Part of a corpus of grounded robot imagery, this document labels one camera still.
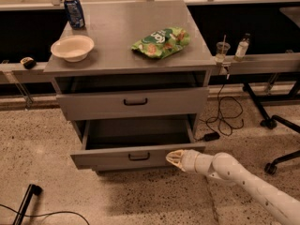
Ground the small clear bottle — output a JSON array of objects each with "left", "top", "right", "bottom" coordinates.
[{"left": 234, "top": 33, "right": 250, "bottom": 61}]

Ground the grey window ledge rail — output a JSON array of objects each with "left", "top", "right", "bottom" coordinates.
[{"left": 0, "top": 52, "right": 300, "bottom": 84}]

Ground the grey drawer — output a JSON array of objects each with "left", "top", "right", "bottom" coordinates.
[
  {"left": 71, "top": 116, "right": 204, "bottom": 172},
  {"left": 56, "top": 87, "right": 208, "bottom": 121}
]

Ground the green chip bag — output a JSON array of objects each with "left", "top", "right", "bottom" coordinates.
[{"left": 131, "top": 27, "right": 190, "bottom": 59}]

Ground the black office chair base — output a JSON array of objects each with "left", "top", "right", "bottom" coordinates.
[{"left": 243, "top": 81, "right": 300, "bottom": 175}]

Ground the grey drawer cabinet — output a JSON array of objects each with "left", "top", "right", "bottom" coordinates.
[{"left": 42, "top": 0, "right": 218, "bottom": 174}]

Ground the clear plastic cup with straw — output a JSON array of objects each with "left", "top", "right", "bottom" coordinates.
[{"left": 215, "top": 36, "right": 231, "bottom": 64}]

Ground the black yellow tape measure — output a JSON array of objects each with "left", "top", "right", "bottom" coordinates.
[{"left": 20, "top": 57, "right": 37, "bottom": 69}]

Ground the blue soda can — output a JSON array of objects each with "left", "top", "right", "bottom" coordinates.
[{"left": 64, "top": 0, "right": 85, "bottom": 29}]

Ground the white bowl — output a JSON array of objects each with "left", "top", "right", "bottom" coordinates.
[{"left": 51, "top": 35, "right": 95, "bottom": 62}]

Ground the black stand with cable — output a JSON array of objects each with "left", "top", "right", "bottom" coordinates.
[{"left": 0, "top": 184, "right": 90, "bottom": 225}]

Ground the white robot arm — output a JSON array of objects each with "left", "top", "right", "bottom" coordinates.
[{"left": 166, "top": 150, "right": 300, "bottom": 225}]

